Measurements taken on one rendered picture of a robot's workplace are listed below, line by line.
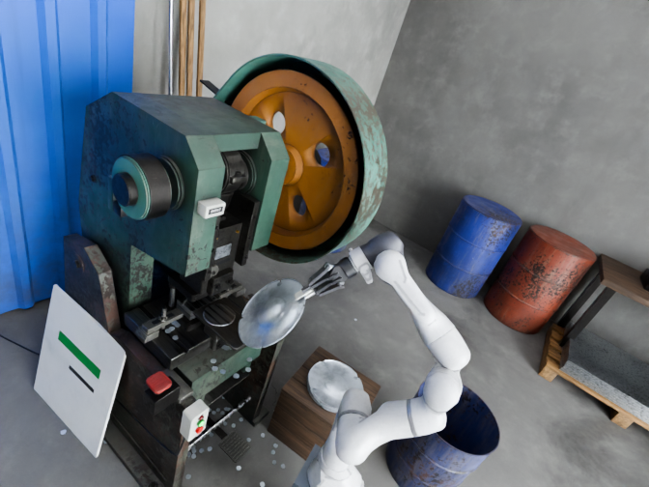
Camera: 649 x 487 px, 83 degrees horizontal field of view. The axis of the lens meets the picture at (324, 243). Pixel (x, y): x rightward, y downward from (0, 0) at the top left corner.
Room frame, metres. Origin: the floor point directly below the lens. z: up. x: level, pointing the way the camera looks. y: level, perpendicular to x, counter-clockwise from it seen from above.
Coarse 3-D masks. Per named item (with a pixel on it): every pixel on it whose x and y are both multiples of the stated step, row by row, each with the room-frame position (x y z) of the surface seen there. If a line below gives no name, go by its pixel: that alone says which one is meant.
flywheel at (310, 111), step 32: (256, 96) 1.54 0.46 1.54; (288, 96) 1.51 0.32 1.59; (320, 96) 1.40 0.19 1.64; (288, 128) 1.49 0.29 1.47; (320, 128) 1.43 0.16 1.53; (352, 128) 1.34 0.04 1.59; (320, 160) 1.56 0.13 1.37; (352, 160) 1.31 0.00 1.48; (288, 192) 1.46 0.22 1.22; (320, 192) 1.39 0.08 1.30; (352, 192) 1.29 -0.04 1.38; (288, 224) 1.44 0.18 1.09; (320, 224) 1.36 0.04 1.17
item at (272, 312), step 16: (272, 288) 1.14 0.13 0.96; (288, 288) 1.11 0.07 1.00; (256, 304) 1.09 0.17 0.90; (272, 304) 1.05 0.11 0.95; (288, 304) 1.03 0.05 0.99; (240, 320) 1.04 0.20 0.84; (256, 320) 1.01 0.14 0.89; (272, 320) 0.98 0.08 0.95; (288, 320) 0.97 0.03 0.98; (240, 336) 0.96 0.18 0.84; (256, 336) 0.94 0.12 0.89; (272, 336) 0.92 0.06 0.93
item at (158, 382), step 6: (156, 372) 0.78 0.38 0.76; (162, 372) 0.78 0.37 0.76; (150, 378) 0.75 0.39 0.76; (156, 378) 0.75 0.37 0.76; (162, 378) 0.76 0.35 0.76; (168, 378) 0.77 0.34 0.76; (150, 384) 0.73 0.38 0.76; (156, 384) 0.74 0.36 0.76; (162, 384) 0.74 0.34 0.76; (168, 384) 0.75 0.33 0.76; (156, 390) 0.72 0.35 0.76; (162, 390) 0.72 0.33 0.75
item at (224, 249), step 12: (228, 216) 1.18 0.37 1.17; (228, 228) 1.11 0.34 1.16; (240, 228) 1.17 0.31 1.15; (216, 240) 1.07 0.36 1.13; (228, 240) 1.12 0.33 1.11; (216, 252) 1.08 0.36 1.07; (228, 252) 1.13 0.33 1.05; (216, 264) 1.09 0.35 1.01; (228, 264) 1.15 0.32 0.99; (180, 276) 1.10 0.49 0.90; (192, 276) 1.07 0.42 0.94; (216, 276) 1.07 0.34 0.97; (228, 276) 1.11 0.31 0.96; (192, 288) 1.06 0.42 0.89; (204, 288) 1.05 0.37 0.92; (216, 288) 1.05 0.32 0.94
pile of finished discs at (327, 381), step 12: (324, 360) 1.43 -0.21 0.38; (336, 360) 1.46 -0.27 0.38; (312, 372) 1.33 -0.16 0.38; (324, 372) 1.36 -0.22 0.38; (336, 372) 1.39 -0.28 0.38; (348, 372) 1.41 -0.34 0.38; (312, 384) 1.26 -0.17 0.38; (324, 384) 1.29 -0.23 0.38; (336, 384) 1.31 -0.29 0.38; (348, 384) 1.34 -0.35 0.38; (360, 384) 1.36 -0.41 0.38; (312, 396) 1.21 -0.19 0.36; (324, 396) 1.22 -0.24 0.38; (336, 396) 1.24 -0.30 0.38; (324, 408) 1.17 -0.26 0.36; (336, 408) 1.17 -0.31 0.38
